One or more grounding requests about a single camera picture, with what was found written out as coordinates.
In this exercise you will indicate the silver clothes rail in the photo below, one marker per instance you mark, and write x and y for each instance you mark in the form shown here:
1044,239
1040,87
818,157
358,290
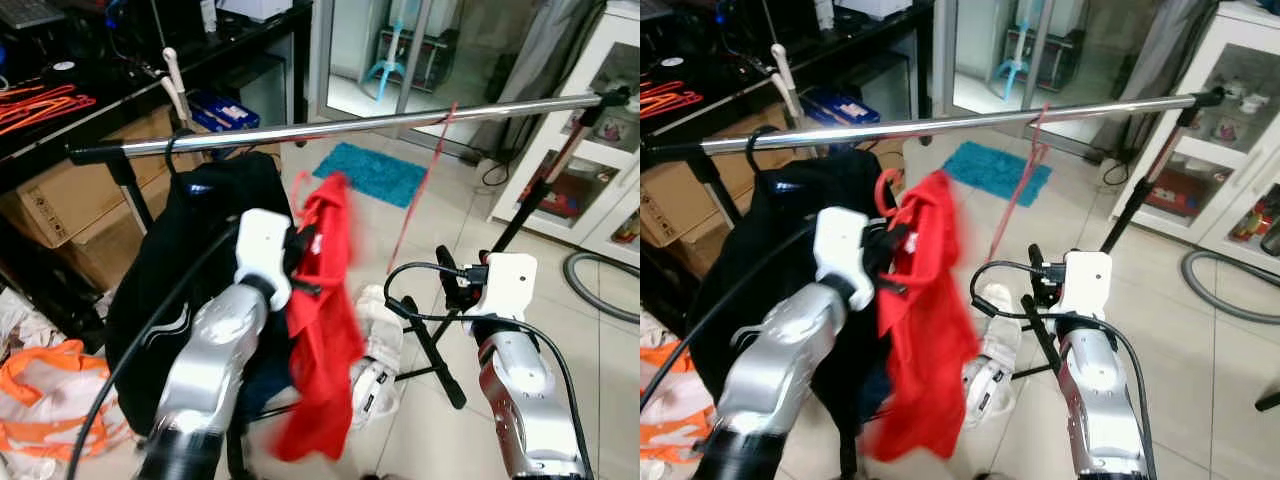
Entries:
950,124
350,125

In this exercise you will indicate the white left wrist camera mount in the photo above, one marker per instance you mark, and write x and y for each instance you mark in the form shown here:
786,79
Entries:
262,250
838,250

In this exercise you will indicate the red knit shirt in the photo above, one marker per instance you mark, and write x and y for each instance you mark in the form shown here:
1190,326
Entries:
325,330
925,340

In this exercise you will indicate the white glass door cabinet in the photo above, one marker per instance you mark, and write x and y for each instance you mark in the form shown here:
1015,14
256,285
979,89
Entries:
1200,215
605,215

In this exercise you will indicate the black jacket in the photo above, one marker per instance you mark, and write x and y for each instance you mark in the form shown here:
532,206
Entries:
190,250
770,250

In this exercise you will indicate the white plastic bag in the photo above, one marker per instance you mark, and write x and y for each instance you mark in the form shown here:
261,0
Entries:
378,360
990,360

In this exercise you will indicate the orange clothes hanger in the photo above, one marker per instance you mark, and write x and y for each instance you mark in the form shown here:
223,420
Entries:
670,98
50,103

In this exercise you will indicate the teal floor mat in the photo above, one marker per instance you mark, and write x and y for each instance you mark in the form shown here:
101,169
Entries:
995,172
370,175

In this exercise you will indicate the blue box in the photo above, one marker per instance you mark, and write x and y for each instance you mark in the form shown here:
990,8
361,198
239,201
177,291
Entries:
840,108
222,112

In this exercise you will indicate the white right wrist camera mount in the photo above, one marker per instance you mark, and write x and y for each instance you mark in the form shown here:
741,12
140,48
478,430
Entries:
1088,280
505,285

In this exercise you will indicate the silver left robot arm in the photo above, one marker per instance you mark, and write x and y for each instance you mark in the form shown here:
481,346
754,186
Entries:
770,370
205,350

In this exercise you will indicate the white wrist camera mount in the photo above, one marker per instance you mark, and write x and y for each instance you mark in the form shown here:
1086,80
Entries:
262,250
838,250
1088,280
505,285

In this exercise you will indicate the orange and white bag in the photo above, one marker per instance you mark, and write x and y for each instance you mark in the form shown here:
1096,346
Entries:
50,400
670,400

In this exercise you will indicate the black rack foot bar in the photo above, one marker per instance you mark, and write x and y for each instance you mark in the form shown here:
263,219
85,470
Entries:
435,355
1040,335

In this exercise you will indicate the black clothes hanger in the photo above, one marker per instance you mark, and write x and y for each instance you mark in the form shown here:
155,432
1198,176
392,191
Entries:
168,150
748,148

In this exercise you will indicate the black shelf unit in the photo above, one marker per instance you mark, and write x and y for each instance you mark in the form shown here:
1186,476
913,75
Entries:
740,100
120,100

